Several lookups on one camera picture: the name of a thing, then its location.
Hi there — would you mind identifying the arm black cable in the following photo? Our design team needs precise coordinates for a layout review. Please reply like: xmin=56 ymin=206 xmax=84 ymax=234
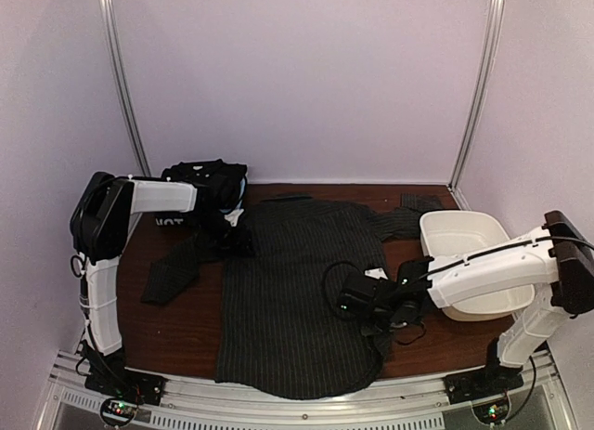
xmin=322 ymin=260 xmax=358 ymax=318
xmin=69 ymin=176 xmax=131 ymax=282

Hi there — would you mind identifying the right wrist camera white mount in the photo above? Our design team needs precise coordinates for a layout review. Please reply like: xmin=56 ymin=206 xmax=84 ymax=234
xmin=364 ymin=267 xmax=389 ymax=280

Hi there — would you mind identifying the right aluminium corner post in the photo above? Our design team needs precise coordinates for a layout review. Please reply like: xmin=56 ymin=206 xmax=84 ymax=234
xmin=448 ymin=0 xmax=505 ymax=193

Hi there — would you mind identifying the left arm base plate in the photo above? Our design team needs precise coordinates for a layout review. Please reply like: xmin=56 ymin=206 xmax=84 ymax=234
xmin=84 ymin=367 xmax=166 ymax=406

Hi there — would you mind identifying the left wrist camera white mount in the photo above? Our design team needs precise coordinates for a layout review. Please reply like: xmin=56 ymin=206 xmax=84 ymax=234
xmin=224 ymin=208 xmax=245 ymax=228

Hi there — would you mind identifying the aluminium front rail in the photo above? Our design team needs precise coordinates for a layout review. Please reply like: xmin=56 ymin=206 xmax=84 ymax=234
xmin=32 ymin=350 xmax=578 ymax=429

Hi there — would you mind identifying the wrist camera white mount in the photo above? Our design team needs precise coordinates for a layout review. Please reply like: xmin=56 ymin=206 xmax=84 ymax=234
xmin=224 ymin=208 xmax=245 ymax=228
xmin=364 ymin=267 xmax=389 ymax=280

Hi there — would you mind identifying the white plastic basin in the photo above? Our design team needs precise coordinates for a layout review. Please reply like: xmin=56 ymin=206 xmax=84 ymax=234
xmin=420 ymin=210 xmax=535 ymax=322

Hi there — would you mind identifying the left aluminium corner post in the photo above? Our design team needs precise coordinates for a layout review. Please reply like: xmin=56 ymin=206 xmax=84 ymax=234
xmin=98 ymin=0 xmax=152 ymax=176

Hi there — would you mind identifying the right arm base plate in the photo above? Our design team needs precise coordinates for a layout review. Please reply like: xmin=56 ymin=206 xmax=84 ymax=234
xmin=444 ymin=366 xmax=523 ymax=404

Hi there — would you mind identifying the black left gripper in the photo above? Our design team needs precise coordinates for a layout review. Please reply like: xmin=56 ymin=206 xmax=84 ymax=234
xmin=191 ymin=210 xmax=255 ymax=259

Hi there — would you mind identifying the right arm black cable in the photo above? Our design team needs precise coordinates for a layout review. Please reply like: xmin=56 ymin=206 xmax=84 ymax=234
xmin=322 ymin=260 xmax=358 ymax=318

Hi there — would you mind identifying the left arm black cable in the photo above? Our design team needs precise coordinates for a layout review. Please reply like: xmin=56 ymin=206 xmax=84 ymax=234
xmin=69 ymin=176 xmax=131 ymax=282

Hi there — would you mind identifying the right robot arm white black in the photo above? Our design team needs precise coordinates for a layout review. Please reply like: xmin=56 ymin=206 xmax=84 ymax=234
xmin=336 ymin=211 xmax=593 ymax=395

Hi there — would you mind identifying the aluminium corner post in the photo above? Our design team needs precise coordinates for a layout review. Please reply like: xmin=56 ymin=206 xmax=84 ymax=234
xmin=98 ymin=0 xmax=152 ymax=176
xmin=448 ymin=0 xmax=505 ymax=193

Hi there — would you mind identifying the dark pinstriped long sleeve shirt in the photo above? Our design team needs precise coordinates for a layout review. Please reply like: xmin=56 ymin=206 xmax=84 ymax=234
xmin=140 ymin=191 xmax=445 ymax=401

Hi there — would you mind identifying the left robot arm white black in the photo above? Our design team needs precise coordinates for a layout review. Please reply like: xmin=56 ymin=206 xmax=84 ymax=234
xmin=70 ymin=172 xmax=254 ymax=397

